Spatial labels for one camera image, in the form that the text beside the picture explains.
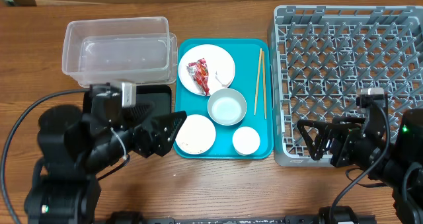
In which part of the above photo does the red snack wrapper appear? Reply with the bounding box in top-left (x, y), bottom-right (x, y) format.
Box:
top-left (186, 58), bottom-right (210, 95)

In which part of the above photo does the crumpled white tissue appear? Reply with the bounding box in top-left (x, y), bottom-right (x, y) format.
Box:
top-left (215, 72), bottom-right (235, 88)

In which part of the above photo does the black tray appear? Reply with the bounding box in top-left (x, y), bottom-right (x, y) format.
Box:
top-left (83, 85), bottom-right (172, 121)

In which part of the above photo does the white plate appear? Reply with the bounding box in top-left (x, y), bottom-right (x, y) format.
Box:
top-left (178, 44), bottom-right (235, 96)

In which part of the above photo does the right wooden chopstick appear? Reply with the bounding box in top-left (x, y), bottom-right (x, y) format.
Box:
top-left (262, 51), bottom-right (267, 120)

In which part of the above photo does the white cup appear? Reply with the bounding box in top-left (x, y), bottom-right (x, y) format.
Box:
top-left (232, 126), bottom-right (260, 156)

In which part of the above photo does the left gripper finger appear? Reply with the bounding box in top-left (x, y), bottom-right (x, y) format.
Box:
top-left (122, 101), bottom-right (155, 127)
top-left (142, 111), bottom-right (187, 157)

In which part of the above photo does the teal serving tray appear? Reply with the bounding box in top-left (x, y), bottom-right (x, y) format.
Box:
top-left (174, 38), bottom-right (274, 159)

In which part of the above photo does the grey bowl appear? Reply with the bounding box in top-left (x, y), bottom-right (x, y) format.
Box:
top-left (207, 88), bottom-right (247, 126)

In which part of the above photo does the left wooden chopstick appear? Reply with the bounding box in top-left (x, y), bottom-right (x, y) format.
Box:
top-left (254, 48), bottom-right (262, 115)

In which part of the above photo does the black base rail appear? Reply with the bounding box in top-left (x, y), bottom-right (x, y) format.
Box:
top-left (95, 206), bottom-right (377, 224)

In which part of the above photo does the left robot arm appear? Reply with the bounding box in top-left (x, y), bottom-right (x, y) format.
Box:
top-left (24, 83), bottom-right (187, 223)

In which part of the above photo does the clear plastic bin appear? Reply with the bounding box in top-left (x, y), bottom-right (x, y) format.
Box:
top-left (61, 17), bottom-right (178, 87)

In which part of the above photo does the grey dishwasher rack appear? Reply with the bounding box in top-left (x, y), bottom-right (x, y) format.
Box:
top-left (268, 5), bottom-right (422, 167)

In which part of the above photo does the pink small bowl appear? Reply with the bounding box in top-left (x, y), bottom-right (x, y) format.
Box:
top-left (175, 114), bottom-right (216, 155)

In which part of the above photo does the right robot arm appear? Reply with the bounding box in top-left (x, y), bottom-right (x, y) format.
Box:
top-left (297, 105), bottom-right (422, 223)

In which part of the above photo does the wooden chopstick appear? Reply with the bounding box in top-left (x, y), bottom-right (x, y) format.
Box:
top-left (254, 48), bottom-right (262, 115)
top-left (262, 51), bottom-right (267, 120)

